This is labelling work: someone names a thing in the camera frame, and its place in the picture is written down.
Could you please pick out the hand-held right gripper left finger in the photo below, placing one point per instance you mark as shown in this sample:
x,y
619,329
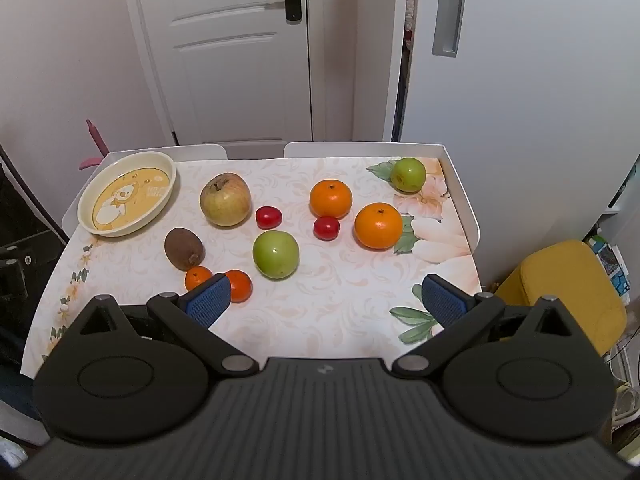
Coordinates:
x,y
210,301

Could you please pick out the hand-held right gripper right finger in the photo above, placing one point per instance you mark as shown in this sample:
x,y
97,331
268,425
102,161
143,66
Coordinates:
x,y
442,305

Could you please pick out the small tangerine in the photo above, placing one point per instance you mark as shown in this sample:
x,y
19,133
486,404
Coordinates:
x,y
241,286
197,277

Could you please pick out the brown kiwi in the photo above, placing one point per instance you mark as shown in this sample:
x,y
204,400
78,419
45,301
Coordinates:
x,y
184,249

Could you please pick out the green apple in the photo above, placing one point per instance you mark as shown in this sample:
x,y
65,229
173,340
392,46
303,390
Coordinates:
x,y
275,255
408,175

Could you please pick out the large orange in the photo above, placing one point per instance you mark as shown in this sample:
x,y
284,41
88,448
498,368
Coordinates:
x,y
378,226
330,200

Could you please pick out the large yellow-green apple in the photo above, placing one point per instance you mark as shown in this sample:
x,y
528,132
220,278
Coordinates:
x,y
225,200

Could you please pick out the cream duck print dish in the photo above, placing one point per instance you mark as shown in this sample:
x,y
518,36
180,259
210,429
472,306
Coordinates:
x,y
125,195

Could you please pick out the red cherry tomato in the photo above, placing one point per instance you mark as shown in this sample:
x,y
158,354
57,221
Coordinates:
x,y
268,217
326,228

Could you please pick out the white rimmed table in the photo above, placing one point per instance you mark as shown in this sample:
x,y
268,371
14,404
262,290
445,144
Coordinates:
x,y
462,200

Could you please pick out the yellow stool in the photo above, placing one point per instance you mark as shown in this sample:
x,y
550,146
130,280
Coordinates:
x,y
565,285

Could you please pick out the blue printed packet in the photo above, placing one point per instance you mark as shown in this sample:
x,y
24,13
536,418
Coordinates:
x,y
612,265

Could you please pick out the pink plastic stick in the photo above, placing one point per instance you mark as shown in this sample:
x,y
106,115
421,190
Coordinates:
x,y
97,140

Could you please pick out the black mesh chair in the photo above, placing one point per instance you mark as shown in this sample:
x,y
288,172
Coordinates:
x,y
25,210

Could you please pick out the white refrigerator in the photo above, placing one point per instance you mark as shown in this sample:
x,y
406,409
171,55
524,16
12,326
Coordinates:
x,y
525,110

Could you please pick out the white panel door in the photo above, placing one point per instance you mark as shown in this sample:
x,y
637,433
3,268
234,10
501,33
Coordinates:
x,y
230,90

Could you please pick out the patterned cloth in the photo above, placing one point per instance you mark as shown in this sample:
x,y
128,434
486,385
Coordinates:
x,y
410,0

